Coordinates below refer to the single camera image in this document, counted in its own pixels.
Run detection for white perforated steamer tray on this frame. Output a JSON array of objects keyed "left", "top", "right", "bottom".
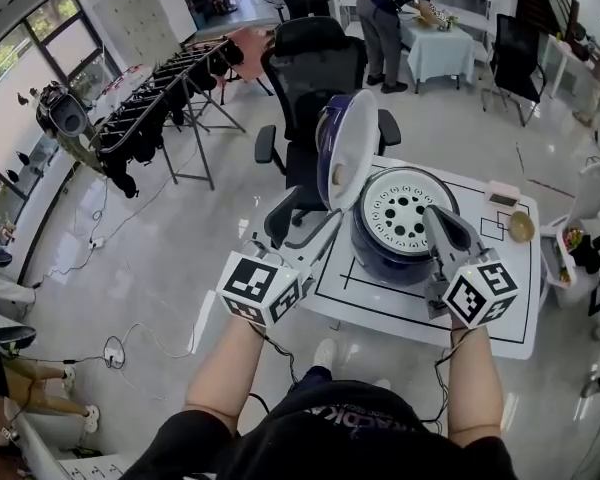
[{"left": 367, "top": 182, "right": 439, "bottom": 247}]

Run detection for person's left white shoe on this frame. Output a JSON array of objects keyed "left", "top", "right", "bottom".
[{"left": 313, "top": 337, "right": 338, "bottom": 369}]

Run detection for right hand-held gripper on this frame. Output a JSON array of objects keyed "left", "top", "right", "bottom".
[{"left": 422, "top": 205, "right": 520, "bottom": 329}]

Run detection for dark-framed window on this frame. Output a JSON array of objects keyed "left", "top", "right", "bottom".
[{"left": 0, "top": 0, "right": 126, "bottom": 249}]

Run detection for pink digital clock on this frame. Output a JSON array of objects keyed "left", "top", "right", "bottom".
[{"left": 484, "top": 180, "right": 523, "bottom": 208}]

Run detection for colourful toys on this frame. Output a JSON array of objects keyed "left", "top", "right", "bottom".
[{"left": 559, "top": 227, "right": 584, "bottom": 287}]

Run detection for white rectangular table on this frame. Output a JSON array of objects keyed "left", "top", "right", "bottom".
[{"left": 544, "top": 32, "right": 599, "bottom": 99}]

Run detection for large black mesh office chair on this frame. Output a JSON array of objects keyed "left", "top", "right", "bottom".
[{"left": 254, "top": 16, "right": 402, "bottom": 249}]

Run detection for person's black shirt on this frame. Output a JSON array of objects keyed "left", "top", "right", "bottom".
[{"left": 129, "top": 375, "right": 519, "bottom": 480}]

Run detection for black bag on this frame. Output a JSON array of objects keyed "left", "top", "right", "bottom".
[{"left": 572, "top": 235, "right": 600, "bottom": 274}]

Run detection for table with pale green cloth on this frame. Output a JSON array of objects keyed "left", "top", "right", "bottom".
[{"left": 399, "top": 17, "right": 476, "bottom": 94}]

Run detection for beige bowl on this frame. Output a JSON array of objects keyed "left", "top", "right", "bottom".
[{"left": 508, "top": 210, "right": 537, "bottom": 243}]

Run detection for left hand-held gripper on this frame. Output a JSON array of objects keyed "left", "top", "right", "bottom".
[{"left": 214, "top": 209, "right": 342, "bottom": 328}]

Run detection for black cantilever visitor chair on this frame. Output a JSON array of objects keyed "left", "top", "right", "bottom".
[{"left": 481, "top": 13, "right": 549, "bottom": 128}]

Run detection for person's dark trousers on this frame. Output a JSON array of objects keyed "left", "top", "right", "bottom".
[{"left": 297, "top": 365, "right": 334, "bottom": 387}]

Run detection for dark blue rice cooker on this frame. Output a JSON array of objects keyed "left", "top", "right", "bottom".
[{"left": 316, "top": 89, "right": 461, "bottom": 287}]

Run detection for white plastic chair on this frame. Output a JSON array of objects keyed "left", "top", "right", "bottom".
[{"left": 539, "top": 161, "right": 600, "bottom": 309}]

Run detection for person's left forearm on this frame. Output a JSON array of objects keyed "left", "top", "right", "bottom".
[{"left": 183, "top": 315, "right": 266, "bottom": 437}]

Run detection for person's right forearm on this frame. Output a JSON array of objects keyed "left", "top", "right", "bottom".
[{"left": 447, "top": 317, "right": 505, "bottom": 447}]

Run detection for white locker cabinet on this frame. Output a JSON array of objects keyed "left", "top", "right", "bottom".
[{"left": 92, "top": 0, "right": 182, "bottom": 69}]

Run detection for metal rack with black gear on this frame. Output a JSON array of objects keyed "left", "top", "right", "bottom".
[{"left": 87, "top": 37, "right": 247, "bottom": 199}]

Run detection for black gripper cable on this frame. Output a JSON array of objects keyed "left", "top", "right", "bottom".
[
  {"left": 252, "top": 325, "right": 299, "bottom": 387},
  {"left": 432, "top": 327, "right": 474, "bottom": 424}
]

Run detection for pink cloth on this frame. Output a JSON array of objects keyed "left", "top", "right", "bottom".
[{"left": 224, "top": 26, "right": 277, "bottom": 85}]

